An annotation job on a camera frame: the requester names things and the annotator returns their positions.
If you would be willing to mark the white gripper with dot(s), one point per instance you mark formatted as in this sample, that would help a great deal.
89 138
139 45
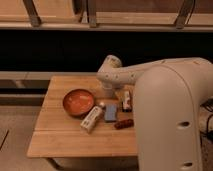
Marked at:
108 90

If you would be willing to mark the white bottle with label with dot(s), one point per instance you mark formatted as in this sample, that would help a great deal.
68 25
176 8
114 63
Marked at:
93 117

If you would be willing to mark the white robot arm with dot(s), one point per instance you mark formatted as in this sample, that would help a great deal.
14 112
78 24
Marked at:
166 99

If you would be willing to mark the orange ceramic bowl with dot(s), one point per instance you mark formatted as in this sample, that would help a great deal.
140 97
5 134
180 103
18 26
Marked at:
78 102

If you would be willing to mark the blue sponge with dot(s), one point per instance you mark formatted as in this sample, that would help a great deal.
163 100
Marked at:
110 113

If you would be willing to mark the brown sausage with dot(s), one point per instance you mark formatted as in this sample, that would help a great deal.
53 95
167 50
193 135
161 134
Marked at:
124 124

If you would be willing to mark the wooden table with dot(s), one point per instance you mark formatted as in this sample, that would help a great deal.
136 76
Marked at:
57 134

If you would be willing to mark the metal railing frame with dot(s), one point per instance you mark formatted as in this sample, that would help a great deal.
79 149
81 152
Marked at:
108 15

